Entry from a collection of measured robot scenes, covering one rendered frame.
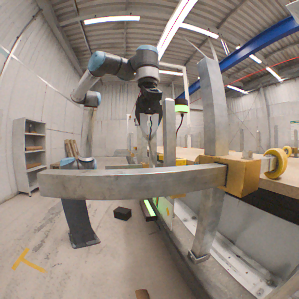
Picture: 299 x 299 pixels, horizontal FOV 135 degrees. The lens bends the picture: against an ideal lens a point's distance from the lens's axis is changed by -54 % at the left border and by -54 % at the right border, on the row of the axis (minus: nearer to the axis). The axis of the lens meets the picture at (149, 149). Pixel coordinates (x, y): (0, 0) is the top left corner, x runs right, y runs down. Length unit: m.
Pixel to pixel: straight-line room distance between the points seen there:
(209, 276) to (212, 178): 0.25
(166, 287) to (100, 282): 0.48
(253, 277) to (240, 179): 0.37
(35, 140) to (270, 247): 3.97
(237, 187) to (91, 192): 0.18
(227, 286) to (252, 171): 0.26
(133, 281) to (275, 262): 0.93
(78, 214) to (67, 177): 1.13
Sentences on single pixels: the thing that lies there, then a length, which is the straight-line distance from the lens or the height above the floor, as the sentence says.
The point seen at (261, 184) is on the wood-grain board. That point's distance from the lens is 0.40.
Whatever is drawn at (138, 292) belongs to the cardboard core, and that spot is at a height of 0.08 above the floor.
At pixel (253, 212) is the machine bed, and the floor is 0.78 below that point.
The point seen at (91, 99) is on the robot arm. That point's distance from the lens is 1.07.
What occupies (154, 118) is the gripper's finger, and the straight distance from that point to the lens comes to 0.44.
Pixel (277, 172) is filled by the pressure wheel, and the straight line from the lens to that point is 0.39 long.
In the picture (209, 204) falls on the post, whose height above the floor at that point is 0.88.
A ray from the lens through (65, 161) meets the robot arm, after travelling 1.17.
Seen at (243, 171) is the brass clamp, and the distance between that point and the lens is 0.18.
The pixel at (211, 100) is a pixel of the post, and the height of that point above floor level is 1.07.
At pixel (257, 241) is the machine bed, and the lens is 0.50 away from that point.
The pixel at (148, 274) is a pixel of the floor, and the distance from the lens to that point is 1.17.
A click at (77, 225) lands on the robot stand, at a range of 1.33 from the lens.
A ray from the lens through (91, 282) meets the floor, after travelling 1.17.
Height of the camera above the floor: 0.99
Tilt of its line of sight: 3 degrees down
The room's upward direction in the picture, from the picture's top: 1 degrees counter-clockwise
